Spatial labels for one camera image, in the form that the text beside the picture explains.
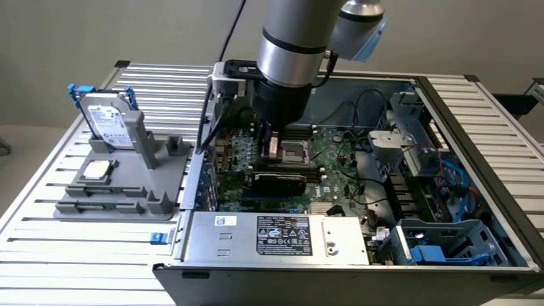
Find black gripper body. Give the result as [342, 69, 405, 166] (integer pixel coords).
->
[252, 78, 313, 132]

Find black graphics card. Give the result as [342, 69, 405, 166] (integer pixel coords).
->
[249, 171, 308, 197]

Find CPU socket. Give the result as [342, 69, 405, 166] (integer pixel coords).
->
[281, 138, 317, 165]

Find green motherboard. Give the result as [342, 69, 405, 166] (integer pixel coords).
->
[210, 123, 372, 218]

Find silver chipset heat sink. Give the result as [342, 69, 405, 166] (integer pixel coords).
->
[308, 201, 338, 215]

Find metal drive cage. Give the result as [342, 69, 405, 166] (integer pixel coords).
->
[366, 90, 452, 180]

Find grey parts rack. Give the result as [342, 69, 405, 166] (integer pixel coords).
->
[52, 109, 193, 223]

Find silver power supply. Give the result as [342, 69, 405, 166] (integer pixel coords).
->
[180, 210, 370, 266]

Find silver hard disk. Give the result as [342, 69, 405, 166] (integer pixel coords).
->
[80, 92, 134, 149]

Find silver CPU chip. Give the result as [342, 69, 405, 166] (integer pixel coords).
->
[81, 159, 116, 180]

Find black open PC case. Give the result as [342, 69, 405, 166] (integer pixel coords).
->
[150, 68, 544, 306]

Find blue disk caddy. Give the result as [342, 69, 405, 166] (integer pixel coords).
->
[66, 83, 137, 142]

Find blue-grey plastic disk bay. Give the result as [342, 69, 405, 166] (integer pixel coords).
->
[378, 217, 509, 266]

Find black metal stand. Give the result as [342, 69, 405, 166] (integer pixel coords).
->
[490, 77, 544, 120]

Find black camera cable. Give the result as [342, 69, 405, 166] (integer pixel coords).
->
[196, 76, 213, 156]
[205, 94, 236, 152]

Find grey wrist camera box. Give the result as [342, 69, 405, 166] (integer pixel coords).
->
[206, 59, 260, 98]

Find black wrist connector cable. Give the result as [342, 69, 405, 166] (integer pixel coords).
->
[310, 50, 341, 89]

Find black looped wire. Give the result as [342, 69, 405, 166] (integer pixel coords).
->
[353, 89, 394, 129]

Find black overhead cable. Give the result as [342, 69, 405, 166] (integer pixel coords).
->
[217, 0, 249, 62]

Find black power wire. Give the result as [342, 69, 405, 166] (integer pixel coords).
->
[342, 177, 386, 205]

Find red thin wire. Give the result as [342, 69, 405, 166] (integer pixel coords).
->
[402, 142, 440, 152]

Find blue data wire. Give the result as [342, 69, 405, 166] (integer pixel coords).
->
[437, 156, 472, 194]
[453, 187, 481, 225]

